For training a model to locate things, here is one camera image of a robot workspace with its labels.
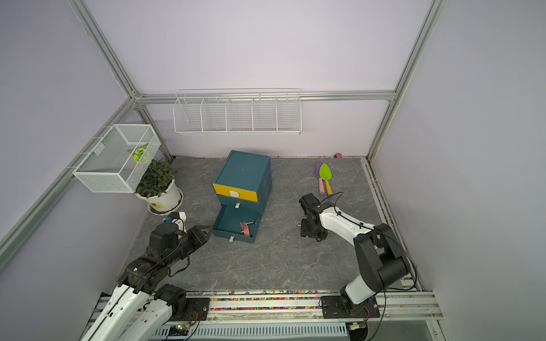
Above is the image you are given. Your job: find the teal drawer cabinet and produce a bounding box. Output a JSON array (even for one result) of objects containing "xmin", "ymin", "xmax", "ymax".
[{"xmin": 213, "ymin": 150, "xmax": 272, "ymax": 215}]

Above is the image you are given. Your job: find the purple toy shovel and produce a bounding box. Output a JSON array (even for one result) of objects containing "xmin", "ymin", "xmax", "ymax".
[{"xmin": 315, "ymin": 161, "xmax": 326, "ymax": 196}]

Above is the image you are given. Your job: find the green toy shovel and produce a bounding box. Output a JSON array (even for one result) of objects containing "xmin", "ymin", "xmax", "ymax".
[{"xmin": 320, "ymin": 163, "xmax": 334, "ymax": 196}]

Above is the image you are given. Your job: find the pink binder clip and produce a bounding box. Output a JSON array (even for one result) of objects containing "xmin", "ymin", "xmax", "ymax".
[{"xmin": 240, "ymin": 222, "xmax": 255, "ymax": 237}]

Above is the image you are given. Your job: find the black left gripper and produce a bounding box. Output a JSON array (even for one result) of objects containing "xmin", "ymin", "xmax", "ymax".
[{"xmin": 166, "ymin": 224, "xmax": 214, "ymax": 266}]

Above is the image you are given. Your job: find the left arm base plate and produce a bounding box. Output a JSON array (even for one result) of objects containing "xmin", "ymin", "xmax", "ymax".
[{"xmin": 145, "ymin": 297, "xmax": 210, "ymax": 323}]

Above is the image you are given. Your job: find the yellow top drawer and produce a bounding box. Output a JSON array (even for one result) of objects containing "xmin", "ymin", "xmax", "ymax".
[{"xmin": 213, "ymin": 183, "xmax": 258, "ymax": 203}]

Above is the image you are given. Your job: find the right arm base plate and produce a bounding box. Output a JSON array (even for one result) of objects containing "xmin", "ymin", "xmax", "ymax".
[{"xmin": 318, "ymin": 295, "xmax": 380, "ymax": 320}]

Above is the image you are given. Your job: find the white flower pot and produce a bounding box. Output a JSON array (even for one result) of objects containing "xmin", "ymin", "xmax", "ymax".
[{"xmin": 135, "ymin": 180, "xmax": 183, "ymax": 215}]

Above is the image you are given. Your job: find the white pot saucer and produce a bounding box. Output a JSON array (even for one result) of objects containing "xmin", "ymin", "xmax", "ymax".
[{"xmin": 146, "ymin": 189, "xmax": 185, "ymax": 216}]

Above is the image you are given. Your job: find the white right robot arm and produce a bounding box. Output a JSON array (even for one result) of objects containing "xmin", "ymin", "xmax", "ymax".
[{"xmin": 299, "ymin": 193, "xmax": 411, "ymax": 307}]

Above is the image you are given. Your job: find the green potted plant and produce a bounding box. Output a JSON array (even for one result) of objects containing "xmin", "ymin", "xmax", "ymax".
[{"xmin": 135, "ymin": 159, "xmax": 176, "ymax": 198}]

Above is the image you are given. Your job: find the teal bottom drawer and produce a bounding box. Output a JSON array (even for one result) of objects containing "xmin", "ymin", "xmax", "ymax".
[{"xmin": 213, "ymin": 205, "xmax": 262, "ymax": 244}]

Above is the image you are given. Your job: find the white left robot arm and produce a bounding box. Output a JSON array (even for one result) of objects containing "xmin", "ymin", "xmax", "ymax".
[{"xmin": 82, "ymin": 218, "xmax": 212, "ymax": 340}]

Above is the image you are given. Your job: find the white wire basket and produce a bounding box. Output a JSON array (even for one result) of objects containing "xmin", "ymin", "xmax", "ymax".
[{"xmin": 73, "ymin": 124, "xmax": 161, "ymax": 193}]

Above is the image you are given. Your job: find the long white wire shelf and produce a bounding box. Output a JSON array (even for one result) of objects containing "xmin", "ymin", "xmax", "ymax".
[{"xmin": 173, "ymin": 88, "xmax": 302, "ymax": 136}]

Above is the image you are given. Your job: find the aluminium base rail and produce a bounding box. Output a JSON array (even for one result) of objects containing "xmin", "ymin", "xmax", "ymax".
[{"xmin": 78, "ymin": 289, "xmax": 444, "ymax": 341}]

